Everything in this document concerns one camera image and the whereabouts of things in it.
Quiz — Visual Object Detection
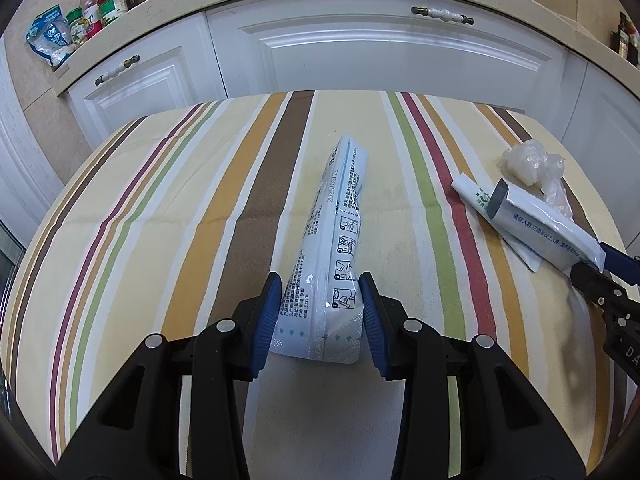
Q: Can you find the dark olive oil bottle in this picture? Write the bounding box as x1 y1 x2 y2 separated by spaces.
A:
616 11 632 57

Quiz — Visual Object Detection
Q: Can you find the small white cabinet door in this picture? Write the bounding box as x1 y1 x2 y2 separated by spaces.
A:
66 12 227 135

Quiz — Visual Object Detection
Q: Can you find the striped tablecloth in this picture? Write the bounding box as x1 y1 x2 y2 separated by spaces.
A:
0 89 633 480

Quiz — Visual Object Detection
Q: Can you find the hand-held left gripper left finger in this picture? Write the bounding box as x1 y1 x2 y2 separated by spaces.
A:
57 271 284 480

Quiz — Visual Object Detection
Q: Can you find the wide white cabinet drawer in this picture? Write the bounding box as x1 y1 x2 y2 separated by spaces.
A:
205 0 587 111

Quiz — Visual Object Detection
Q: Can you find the flat white sachet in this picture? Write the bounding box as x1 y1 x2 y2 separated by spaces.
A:
451 174 541 273

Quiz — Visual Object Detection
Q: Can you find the white blue printed packet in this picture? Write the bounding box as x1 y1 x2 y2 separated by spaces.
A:
269 134 370 363

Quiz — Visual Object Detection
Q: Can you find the tall white panelled door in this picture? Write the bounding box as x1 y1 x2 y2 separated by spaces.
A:
0 35 68 223

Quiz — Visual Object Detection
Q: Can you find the group of condiment bottles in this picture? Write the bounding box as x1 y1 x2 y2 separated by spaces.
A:
66 0 236 43

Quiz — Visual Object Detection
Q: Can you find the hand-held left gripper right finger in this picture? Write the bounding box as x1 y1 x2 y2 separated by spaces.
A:
358 273 586 480

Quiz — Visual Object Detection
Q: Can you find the crumpled clear plastic bag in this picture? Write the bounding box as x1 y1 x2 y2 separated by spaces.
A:
501 138 573 218

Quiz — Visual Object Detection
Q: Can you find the short white door handle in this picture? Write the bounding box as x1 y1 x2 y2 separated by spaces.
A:
95 55 141 86

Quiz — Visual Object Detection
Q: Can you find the long white drawer handle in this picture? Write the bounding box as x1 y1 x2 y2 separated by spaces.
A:
411 5 475 26

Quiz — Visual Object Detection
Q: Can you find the white tube with grey cap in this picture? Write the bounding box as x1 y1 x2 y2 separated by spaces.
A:
487 179 607 272

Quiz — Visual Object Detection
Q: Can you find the narrow white corner door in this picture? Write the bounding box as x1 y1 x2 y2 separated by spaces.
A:
560 54 640 163

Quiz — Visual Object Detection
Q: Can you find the blue snack bag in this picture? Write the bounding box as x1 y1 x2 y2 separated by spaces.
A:
26 5 77 72

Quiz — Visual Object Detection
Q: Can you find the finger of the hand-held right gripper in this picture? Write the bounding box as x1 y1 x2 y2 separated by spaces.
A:
601 243 640 286
570 262 631 311

